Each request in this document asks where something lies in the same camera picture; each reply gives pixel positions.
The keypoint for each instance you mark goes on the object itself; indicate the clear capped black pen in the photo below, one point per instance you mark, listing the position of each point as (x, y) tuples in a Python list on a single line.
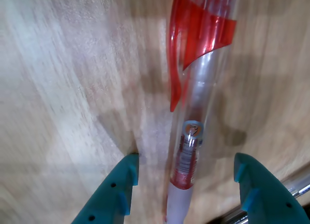
[(300, 187)]

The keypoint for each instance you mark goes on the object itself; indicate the red retractable pen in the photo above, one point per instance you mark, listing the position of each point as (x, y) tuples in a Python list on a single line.
[(193, 28)]

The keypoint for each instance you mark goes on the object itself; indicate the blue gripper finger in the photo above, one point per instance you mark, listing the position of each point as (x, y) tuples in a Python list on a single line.
[(111, 197), (268, 199)]

